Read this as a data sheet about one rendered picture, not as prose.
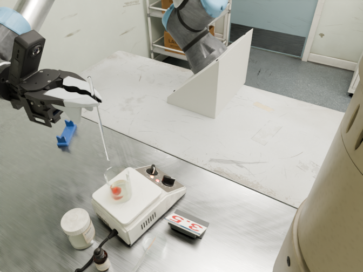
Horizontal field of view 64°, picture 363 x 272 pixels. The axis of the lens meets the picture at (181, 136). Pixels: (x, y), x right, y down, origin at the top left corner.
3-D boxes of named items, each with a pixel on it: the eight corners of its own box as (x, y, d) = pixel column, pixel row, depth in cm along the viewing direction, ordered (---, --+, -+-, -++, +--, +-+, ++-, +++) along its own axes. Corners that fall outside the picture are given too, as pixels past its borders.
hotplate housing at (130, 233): (152, 170, 83) (150, 150, 78) (187, 194, 77) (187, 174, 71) (88, 222, 71) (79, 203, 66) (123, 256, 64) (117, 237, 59)
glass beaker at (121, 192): (117, 183, 69) (111, 160, 64) (138, 189, 68) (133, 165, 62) (104, 203, 65) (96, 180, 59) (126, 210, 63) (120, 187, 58)
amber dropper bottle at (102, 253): (96, 260, 64) (89, 244, 59) (110, 256, 64) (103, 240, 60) (97, 273, 62) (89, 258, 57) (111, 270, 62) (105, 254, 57)
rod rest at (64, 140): (67, 126, 99) (64, 117, 96) (77, 126, 99) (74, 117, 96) (56, 146, 91) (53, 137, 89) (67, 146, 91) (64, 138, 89)
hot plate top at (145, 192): (129, 167, 73) (129, 165, 73) (164, 192, 67) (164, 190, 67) (91, 197, 67) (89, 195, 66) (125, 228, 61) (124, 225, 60)
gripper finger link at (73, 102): (103, 124, 53) (64, 110, 55) (98, 97, 49) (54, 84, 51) (93, 134, 51) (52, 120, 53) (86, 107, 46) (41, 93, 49)
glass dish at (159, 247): (149, 232, 69) (148, 227, 67) (170, 240, 67) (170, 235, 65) (138, 253, 65) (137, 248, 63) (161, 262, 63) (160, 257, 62)
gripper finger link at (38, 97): (78, 98, 51) (40, 87, 54) (75, 89, 50) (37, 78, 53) (59, 113, 48) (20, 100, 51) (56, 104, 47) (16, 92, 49)
